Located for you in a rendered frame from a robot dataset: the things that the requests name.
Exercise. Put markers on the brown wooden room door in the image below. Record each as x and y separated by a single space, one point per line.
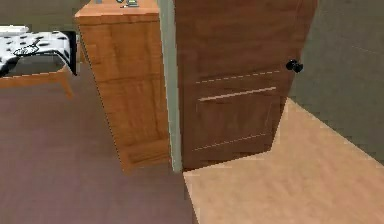
233 83

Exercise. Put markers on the orange wooden chest of drawers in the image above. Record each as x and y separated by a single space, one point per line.
130 83

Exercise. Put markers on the small dark objects on chest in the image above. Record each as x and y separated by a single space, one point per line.
130 3

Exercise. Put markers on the white pillow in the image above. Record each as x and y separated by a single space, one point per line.
13 29

